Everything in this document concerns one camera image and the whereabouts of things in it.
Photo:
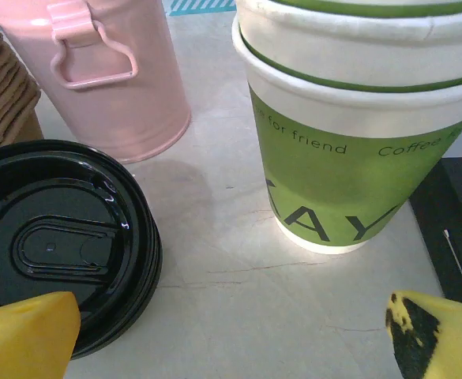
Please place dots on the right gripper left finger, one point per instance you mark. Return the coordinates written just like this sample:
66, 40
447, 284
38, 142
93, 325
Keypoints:
25, 339

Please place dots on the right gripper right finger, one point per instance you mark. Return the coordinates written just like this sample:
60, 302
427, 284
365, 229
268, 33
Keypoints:
451, 343

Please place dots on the green paper coffee cup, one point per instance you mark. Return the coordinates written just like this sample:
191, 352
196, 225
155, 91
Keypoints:
333, 189
333, 59
372, 7

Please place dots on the black plastic cup lid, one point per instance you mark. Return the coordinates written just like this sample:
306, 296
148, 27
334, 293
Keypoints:
57, 205
112, 338

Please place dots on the black folding chessboard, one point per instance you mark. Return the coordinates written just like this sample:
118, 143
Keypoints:
451, 205

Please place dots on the pink metal bucket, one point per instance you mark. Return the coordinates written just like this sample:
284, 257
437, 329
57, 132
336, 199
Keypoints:
116, 79

